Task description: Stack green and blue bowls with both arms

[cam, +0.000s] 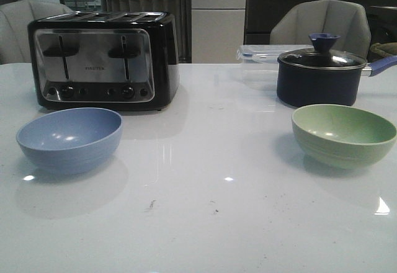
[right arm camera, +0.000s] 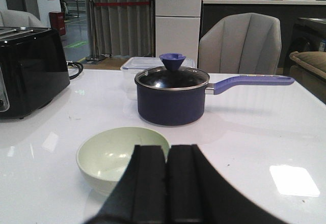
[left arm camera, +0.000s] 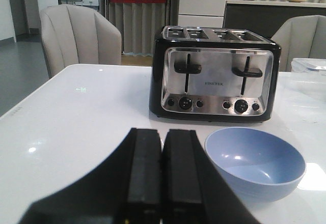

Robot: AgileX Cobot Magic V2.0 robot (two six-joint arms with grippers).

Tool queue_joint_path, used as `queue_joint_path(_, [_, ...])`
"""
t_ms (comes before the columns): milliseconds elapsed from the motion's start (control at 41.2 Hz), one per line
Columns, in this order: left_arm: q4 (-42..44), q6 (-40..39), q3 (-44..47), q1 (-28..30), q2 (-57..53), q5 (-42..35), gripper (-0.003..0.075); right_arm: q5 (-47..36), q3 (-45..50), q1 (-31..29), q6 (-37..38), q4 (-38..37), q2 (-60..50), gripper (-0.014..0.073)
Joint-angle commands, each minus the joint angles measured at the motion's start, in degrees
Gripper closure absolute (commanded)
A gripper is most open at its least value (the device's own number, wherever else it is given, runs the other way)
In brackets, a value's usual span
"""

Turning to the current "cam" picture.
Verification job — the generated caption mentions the blue plastic bowl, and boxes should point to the blue plastic bowl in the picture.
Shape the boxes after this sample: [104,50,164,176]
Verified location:
[16,107,123,174]

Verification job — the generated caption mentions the green plastic bowl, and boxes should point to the green plastic bowl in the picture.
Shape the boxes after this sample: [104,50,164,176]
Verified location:
[292,104,396,169]

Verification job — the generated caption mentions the clear plastic food container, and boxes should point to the clear plastic food container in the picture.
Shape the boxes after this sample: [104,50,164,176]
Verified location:
[236,45,313,91]

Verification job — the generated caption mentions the black chrome four-slot toaster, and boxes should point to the black chrome four-slot toaster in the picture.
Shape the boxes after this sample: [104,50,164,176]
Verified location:
[28,11,179,111]

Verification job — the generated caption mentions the dark blue saucepan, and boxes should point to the dark blue saucepan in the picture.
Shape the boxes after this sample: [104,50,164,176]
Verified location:
[277,56,396,107]

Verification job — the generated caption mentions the white cabinet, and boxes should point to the white cabinet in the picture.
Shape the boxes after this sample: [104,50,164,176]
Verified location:
[191,0,246,64]

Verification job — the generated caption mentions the grey upholstered chair right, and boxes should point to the grey upholstered chair right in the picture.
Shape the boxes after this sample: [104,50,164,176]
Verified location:
[270,0,371,58]

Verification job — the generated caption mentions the grey upholstered chair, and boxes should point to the grey upholstered chair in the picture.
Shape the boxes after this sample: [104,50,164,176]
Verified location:
[270,0,371,58]
[1,0,72,65]

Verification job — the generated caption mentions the glass pot lid blue knob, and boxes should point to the glass pot lid blue knob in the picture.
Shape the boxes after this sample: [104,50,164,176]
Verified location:
[277,33,367,69]

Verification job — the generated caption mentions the olive cloth at right edge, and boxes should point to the olive cloth at right edge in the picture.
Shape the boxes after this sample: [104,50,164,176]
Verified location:
[370,42,397,61]

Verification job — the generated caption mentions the grey upholstered chair left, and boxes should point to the grey upholstered chair left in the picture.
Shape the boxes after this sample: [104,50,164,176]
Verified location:
[1,0,72,65]

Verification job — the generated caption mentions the dark counter unit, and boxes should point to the dark counter unit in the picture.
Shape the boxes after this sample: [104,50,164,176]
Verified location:
[244,0,396,44]

